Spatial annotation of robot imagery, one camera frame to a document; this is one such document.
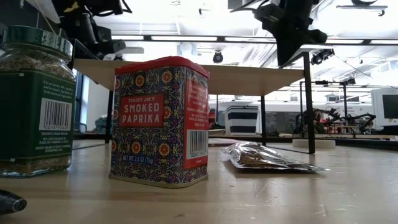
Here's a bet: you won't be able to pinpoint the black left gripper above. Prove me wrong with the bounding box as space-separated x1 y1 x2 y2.
93 26 127 56

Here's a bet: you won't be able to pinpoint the red smoked paprika tin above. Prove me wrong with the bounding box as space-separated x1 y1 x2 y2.
108 55 211 189

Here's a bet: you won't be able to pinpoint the white and navy striped bin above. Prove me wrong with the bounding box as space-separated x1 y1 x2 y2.
224 105 259 135

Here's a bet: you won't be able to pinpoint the black metal stand frame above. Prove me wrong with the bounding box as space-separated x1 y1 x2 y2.
298 76 357 134

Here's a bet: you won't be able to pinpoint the black overhead frame bar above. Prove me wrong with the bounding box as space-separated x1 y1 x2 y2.
111 34 398 45

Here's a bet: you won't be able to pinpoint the black pen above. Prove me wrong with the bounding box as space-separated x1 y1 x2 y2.
0 189 28 215

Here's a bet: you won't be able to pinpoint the clear bag of orange spice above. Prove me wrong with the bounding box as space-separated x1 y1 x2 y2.
221 141 330 172

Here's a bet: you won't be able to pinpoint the yellow tag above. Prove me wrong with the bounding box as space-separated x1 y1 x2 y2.
63 1 78 13

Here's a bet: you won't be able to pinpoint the white framed dark monitor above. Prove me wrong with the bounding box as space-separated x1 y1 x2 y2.
371 88 398 131

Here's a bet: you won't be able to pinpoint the pile of blue-grey cloth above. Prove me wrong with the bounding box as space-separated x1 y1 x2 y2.
94 114 108 134

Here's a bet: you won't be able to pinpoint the green-lidded glass spice jar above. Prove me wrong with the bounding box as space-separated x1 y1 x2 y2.
0 25 77 179

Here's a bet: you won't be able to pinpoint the background black robot arms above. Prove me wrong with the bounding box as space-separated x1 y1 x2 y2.
294 107 377 135

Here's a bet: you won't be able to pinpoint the wooden shelf with black legs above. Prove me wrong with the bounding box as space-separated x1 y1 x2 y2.
72 39 317 155

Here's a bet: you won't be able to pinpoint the black camera cluster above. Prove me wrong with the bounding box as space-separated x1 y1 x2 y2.
310 49 336 66

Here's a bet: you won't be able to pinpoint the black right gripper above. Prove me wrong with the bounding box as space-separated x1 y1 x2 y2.
253 0 328 67

